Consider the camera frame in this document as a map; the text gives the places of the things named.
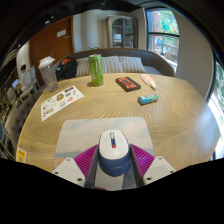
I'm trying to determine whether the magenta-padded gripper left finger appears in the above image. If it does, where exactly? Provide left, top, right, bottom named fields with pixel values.
left=52, top=144, right=101, bottom=190

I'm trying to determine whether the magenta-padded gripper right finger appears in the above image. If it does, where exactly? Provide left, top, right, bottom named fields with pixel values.
left=129, top=143, right=177, bottom=189

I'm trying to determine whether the white and blue computer mouse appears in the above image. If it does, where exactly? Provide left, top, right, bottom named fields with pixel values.
left=97, top=129, right=132, bottom=178

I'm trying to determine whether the pale printed mouse pad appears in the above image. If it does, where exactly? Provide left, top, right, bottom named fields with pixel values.
left=53, top=116, right=156, bottom=171

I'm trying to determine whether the yellow card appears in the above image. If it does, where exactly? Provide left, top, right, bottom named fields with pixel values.
left=15, top=147, right=27, bottom=164

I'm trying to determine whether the white sticker sheet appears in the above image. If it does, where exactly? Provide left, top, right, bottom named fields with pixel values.
left=40, top=85, right=86, bottom=122

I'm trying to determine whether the small green and blue pack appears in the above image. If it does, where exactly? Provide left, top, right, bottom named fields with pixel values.
left=137, top=93, right=160, bottom=106

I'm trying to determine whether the grey tufted chair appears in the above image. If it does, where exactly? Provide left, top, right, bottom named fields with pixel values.
left=4, top=93, right=43, bottom=148

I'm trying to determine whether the small white tube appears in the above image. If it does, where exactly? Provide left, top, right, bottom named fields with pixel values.
left=139, top=73, right=158, bottom=91

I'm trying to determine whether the black box with orange print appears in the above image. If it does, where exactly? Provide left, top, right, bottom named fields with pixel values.
left=114, top=76, right=142, bottom=93

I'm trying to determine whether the clear shaker bottle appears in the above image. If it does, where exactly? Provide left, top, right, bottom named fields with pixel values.
left=37, top=56, right=60, bottom=93

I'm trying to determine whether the person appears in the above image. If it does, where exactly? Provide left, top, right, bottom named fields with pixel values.
left=18, top=63, right=35, bottom=93

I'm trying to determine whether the black and orange backpack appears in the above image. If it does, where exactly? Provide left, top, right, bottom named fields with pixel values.
left=54, top=57, right=79, bottom=82

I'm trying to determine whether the green drink can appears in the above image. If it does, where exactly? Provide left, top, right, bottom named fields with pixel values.
left=88, top=53, right=105, bottom=87

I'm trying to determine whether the striped beige pillow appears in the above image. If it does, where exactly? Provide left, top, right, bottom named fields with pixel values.
left=75, top=57, right=93, bottom=78
left=118, top=55, right=148, bottom=74
left=101, top=55, right=125, bottom=75

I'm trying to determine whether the curved grey sofa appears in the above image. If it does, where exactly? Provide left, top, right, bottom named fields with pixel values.
left=53, top=48, right=176, bottom=82

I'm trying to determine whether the brown wooden door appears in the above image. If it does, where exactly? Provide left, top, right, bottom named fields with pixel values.
left=28, top=15, right=75, bottom=86

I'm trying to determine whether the arched grey shelf cabinet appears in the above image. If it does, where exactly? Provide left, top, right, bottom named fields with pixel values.
left=105, top=14, right=138, bottom=50

